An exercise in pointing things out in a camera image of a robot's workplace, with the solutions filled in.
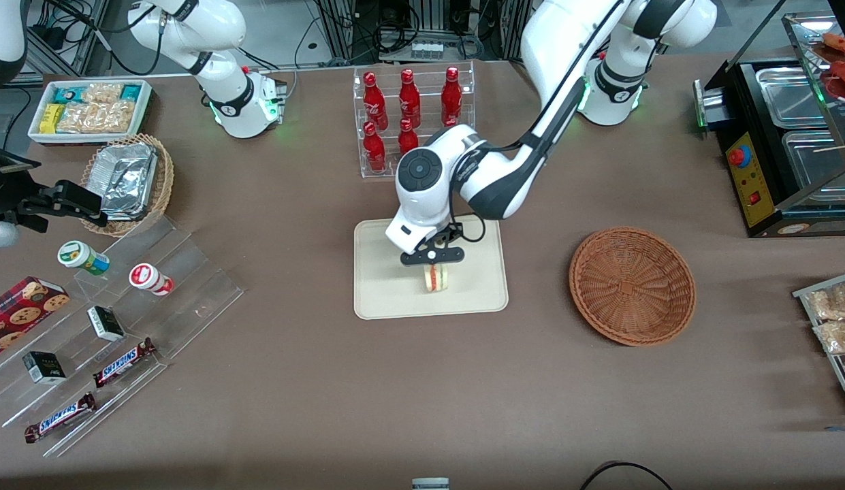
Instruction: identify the clear acrylic stepped stand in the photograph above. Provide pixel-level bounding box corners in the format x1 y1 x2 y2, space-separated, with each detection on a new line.
0 215 245 459

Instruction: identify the small black box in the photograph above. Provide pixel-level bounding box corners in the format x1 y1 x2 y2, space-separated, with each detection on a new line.
86 305 126 343
22 350 67 386

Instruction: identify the clear bag of crackers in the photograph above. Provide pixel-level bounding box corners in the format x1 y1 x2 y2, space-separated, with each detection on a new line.
57 101 135 135
81 82 124 107

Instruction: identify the green lidded yogurt cup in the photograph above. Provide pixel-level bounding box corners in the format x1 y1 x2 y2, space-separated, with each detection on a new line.
57 240 112 277

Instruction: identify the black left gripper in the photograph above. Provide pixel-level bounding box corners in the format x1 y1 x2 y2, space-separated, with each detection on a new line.
400 224 466 267

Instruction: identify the black food warmer cabinet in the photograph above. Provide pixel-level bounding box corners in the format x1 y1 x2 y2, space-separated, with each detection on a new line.
693 0 845 239

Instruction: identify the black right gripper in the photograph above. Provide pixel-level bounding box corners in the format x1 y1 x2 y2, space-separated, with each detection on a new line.
0 142 110 234

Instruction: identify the red cookie box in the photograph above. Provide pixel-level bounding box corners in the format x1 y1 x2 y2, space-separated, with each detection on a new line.
0 275 71 362

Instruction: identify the snickers chocolate bar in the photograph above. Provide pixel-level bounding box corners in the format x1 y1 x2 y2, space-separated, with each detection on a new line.
92 337 158 389
23 391 98 445

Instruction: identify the triangular sandwich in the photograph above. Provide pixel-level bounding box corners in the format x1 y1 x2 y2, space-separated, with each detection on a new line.
422 264 450 295

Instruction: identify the aluminium foil container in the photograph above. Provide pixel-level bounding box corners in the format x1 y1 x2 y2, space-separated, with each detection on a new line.
97 142 159 221

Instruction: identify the yellow snack packet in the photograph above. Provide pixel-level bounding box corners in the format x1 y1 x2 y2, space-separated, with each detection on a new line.
39 103 66 135

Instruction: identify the tray of packaged crackers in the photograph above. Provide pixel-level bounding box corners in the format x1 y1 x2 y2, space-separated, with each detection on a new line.
791 270 845 418

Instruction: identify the cream plastic tray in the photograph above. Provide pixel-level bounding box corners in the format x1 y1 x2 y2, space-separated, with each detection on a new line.
353 212 510 321

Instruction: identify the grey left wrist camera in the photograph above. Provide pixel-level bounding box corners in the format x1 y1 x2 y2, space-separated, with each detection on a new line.
385 214 439 257

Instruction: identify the light wicker basket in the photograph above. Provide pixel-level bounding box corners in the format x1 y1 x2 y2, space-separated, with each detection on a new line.
80 133 175 238

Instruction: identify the clear acrylic bottle rack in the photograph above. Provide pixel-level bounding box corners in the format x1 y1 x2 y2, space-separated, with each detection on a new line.
352 61 477 180

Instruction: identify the black table cable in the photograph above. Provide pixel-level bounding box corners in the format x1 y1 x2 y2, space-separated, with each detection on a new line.
578 461 675 490

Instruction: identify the red lidded yogurt cup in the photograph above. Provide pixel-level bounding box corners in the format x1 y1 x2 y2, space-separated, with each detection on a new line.
128 262 175 297

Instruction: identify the steel food pan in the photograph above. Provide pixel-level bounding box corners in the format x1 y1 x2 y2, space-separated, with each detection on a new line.
754 65 833 131
782 128 845 206

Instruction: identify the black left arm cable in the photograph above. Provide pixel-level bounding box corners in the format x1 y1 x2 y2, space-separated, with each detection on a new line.
449 0 631 244

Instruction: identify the white snack tray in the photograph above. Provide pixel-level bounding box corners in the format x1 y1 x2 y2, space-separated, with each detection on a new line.
28 79 154 146

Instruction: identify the aluminium frame post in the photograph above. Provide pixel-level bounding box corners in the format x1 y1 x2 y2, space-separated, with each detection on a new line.
329 0 359 66
500 0 533 62

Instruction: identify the brown wicker basket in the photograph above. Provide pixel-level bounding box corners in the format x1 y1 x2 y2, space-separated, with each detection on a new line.
569 227 697 348

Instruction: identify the red sausage food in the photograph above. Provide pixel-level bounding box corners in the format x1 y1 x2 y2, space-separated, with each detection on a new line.
820 31 845 104

